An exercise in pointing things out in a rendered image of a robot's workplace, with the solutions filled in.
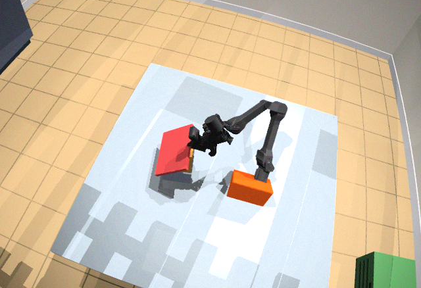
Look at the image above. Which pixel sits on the red rectangular lid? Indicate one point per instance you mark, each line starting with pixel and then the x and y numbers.
pixel 174 152

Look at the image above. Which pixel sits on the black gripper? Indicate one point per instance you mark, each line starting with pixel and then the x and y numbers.
pixel 202 143

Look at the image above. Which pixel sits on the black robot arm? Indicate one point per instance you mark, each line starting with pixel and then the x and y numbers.
pixel 237 124

